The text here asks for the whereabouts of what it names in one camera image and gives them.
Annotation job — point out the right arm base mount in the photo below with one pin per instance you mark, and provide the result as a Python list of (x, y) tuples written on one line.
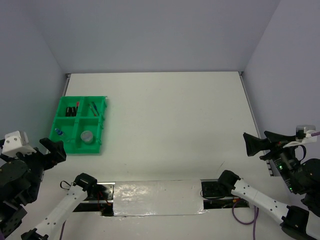
[(215, 197)]

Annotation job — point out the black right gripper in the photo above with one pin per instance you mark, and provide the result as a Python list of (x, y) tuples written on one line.
[(252, 143)]

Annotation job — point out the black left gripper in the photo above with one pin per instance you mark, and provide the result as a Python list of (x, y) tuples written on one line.
[(59, 153)]

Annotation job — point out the green compartment bin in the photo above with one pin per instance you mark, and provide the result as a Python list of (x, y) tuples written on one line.
[(84, 120)]

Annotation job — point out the silver tape sheet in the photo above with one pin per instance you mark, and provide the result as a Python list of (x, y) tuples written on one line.
[(157, 198)]

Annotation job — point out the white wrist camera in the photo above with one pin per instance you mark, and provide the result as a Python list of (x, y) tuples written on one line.
[(17, 142), (305, 134)]

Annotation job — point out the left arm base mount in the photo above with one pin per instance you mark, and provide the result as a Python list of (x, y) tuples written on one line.
[(102, 203)]

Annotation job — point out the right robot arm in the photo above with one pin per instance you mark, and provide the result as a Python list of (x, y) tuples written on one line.
[(295, 204)]

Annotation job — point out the red gel pen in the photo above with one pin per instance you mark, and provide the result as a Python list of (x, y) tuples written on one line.
[(92, 110)]

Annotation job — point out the blue gel pen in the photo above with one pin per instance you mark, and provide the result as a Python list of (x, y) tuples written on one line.
[(95, 108)]

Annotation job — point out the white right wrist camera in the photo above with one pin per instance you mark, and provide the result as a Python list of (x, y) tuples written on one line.
[(305, 134)]

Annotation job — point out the clear tub of paperclips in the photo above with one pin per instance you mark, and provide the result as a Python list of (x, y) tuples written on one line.
[(87, 137)]

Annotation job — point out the clear blue-capped glue bottle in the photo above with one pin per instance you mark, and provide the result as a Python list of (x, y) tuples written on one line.
[(62, 135)]

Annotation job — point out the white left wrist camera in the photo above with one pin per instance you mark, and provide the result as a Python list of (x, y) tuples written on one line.
[(17, 142)]

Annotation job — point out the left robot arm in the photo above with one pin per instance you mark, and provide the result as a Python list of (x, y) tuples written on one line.
[(20, 180)]

